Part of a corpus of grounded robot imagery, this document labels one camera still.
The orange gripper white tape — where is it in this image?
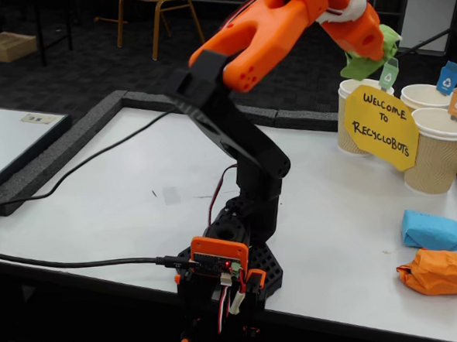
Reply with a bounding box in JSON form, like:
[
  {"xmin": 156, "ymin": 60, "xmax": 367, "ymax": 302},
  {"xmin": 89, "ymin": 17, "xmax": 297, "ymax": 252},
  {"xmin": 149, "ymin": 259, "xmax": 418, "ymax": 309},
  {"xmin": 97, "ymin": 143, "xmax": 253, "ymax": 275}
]
[{"xmin": 316, "ymin": 0, "xmax": 387, "ymax": 64}]

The green paper ball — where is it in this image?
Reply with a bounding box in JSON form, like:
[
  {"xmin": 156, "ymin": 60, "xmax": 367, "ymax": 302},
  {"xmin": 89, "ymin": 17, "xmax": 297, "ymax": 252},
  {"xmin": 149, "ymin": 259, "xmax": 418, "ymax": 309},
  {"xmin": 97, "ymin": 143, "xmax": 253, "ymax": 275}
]
[{"xmin": 337, "ymin": 22, "xmax": 405, "ymax": 83}]

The blue paper wad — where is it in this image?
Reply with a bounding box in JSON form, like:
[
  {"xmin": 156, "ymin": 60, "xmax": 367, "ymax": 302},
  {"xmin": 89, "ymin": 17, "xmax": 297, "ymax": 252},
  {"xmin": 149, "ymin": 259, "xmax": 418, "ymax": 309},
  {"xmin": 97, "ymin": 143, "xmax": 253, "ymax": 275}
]
[{"xmin": 400, "ymin": 206, "xmax": 457, "ymax": 255}]

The orange paper ball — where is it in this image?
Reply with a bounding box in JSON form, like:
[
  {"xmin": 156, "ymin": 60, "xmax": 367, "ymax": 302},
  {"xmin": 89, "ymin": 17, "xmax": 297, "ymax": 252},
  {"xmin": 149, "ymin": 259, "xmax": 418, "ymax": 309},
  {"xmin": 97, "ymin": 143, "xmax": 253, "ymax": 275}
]
[{"xmin": 395, "ymin": 245, "xmax": 457, "ymax": 299}]

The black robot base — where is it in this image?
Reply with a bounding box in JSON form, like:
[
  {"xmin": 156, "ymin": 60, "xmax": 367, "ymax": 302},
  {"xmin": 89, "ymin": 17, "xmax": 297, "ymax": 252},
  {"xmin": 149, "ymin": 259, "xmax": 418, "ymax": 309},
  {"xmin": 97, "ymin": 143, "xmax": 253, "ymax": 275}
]
[{"xmin": 174, "ymin": 194, "xmax": 286, "ymax": 306}]

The green recycling bin tag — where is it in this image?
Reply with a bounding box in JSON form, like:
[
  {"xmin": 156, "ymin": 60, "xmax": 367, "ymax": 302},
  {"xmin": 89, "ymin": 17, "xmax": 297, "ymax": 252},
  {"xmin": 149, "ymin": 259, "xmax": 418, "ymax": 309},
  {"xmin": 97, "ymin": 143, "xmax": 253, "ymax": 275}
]
[{"xmin": 376, "ymin": 55, "xmax": 402, "ymax": 94}]

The paper cup with blue tag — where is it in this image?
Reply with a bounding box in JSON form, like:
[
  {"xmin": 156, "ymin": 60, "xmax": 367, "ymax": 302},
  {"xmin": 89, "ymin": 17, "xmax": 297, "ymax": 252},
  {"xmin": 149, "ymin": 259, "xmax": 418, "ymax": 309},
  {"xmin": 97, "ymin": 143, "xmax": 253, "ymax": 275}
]
[{"xmin": 400, "ymin": 81, "xmax": 457, "ymax": 115}]

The blue recycling bin tag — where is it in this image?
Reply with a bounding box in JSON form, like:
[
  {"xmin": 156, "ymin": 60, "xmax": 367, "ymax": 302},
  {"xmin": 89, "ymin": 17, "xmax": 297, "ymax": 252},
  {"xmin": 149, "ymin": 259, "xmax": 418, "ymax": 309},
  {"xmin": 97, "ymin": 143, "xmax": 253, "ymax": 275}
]
[{"xmin": 434, "ymin": 60, "xmax": 457, "ymax": 97}]

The yellow handwritten welcome sign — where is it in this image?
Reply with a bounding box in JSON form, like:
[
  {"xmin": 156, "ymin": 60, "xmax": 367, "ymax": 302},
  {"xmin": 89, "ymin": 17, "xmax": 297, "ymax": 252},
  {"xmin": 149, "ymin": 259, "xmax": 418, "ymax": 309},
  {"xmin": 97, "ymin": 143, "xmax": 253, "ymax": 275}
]
[{"xmin": 342, "ymin": 80, "xmax": 423, "ymax": 176}]

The paper cup with green tag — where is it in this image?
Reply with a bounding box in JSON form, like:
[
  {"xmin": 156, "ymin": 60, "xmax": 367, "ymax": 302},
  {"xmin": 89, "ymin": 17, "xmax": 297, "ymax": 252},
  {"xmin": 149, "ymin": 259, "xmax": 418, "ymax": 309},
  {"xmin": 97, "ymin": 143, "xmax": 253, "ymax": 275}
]
[{"xmin": 333, "ymin": 75, "xmax": 400, "ymax": 158}]

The paper cup with orange tag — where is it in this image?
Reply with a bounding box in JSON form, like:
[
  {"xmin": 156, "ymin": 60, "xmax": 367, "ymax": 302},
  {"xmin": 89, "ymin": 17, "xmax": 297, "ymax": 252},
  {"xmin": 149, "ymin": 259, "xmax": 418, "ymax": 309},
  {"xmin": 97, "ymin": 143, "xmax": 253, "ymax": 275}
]
[{"xmin": 399, "ymin": 105, "xmax": 457, "ymax": 197}]

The orange controller board holder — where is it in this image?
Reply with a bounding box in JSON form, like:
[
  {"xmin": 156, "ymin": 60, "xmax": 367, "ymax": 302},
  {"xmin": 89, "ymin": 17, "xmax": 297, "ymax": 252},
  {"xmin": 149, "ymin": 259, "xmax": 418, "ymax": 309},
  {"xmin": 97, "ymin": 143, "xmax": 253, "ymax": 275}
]
[{"xmin": 188, "ymin": 234, "xmax": 252, "ymax": 279}]

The black orange table clamp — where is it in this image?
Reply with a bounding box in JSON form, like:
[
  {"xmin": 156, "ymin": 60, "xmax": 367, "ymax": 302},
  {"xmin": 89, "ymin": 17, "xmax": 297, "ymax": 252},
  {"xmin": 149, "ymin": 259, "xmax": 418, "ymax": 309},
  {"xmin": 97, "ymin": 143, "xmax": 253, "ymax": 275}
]
[{"xmin": 172, "ymin": 267, "xmax": 272, "ymax": 342}]

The paper label sticker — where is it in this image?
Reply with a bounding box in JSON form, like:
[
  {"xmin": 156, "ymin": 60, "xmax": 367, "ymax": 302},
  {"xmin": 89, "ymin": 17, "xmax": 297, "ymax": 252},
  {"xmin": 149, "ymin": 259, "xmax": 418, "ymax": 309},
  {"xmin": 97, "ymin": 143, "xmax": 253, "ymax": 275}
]
[{"xmin": 19, "ymin": 112, "xmax": 58, "ymax": 127}]

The cardboard box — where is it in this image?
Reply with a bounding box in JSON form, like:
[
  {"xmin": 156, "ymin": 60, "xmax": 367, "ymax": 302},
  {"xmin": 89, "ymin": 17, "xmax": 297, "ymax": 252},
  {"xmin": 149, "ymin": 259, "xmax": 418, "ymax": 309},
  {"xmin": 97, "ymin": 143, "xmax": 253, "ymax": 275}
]
[{"xmin": 0, "ymin": 29, "xmax": 40, "ymax": 64}]

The black framed whiteboard with label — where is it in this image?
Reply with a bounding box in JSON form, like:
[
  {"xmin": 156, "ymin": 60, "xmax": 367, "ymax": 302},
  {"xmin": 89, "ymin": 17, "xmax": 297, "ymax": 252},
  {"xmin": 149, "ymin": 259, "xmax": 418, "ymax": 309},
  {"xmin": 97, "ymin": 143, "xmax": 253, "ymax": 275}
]
[{"xmin": 0, "ymin": 98, "xmax": 77, "ymax": 198}]

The red white black wire bundle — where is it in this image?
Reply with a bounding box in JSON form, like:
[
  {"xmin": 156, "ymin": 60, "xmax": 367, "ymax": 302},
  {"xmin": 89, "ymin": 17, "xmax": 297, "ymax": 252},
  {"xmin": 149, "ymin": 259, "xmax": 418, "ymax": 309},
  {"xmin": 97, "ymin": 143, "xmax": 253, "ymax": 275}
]
[{"xmin": 212, "ymin": 270, "xmax": 251, "ymax": 335}]

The long black camera cable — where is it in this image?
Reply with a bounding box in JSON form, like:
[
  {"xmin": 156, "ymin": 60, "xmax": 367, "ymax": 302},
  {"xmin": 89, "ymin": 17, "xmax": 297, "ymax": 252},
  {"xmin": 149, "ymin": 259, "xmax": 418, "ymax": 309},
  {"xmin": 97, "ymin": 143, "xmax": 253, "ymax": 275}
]
[{"xmin": 0, "ymin": 0, "xmax": 274, "ymax": 210}]

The black metal table frame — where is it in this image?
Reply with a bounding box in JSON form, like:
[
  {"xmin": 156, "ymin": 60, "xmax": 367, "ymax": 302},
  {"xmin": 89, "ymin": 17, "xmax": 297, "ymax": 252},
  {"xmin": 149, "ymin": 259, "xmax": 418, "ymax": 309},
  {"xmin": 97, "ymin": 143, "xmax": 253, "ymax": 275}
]
[{"xmin": 33, "ymin": 0, "xmax": 75, "ymax": 68}]

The black USB cable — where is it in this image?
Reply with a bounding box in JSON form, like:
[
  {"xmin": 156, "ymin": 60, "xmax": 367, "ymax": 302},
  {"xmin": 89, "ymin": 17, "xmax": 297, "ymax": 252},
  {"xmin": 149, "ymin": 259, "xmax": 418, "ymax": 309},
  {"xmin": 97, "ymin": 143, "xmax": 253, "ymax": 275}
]
[{"xmin": 0, "ymin": 236, "xmax": 200, "ymax": 281}]

